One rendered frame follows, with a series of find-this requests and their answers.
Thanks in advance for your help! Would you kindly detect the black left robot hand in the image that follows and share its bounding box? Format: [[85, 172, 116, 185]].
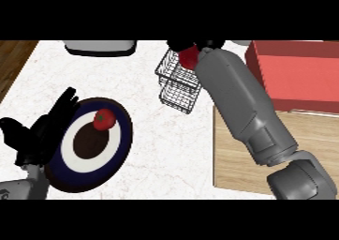
[[0, 86, 81, 167]]

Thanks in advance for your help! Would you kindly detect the red tomato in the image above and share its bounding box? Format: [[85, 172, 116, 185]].
[[91, 108, 117, 132]]

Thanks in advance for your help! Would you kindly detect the pale wooden cutting board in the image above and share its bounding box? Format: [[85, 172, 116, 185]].
[[213, 105, 339, 201]]

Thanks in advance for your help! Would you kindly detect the round blue and white tray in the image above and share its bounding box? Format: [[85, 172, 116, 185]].
[[42, 97, 135, 194]]

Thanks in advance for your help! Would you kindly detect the red rectangular box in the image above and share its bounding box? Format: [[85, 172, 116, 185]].
[[243, 40, 339, 115]]

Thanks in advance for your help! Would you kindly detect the black wire tiered basket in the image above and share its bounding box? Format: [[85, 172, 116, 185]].
[[153, 48, 206, 115]]

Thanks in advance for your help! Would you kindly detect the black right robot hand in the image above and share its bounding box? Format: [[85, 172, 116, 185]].
[[166, 40, 226, 53]]

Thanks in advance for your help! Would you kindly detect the grey and black appliance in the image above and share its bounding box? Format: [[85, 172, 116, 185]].
[[63, 40, 138, 57]]

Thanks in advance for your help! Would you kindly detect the dark red pear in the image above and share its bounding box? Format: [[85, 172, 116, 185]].
[[176, 44, 200, 70]]

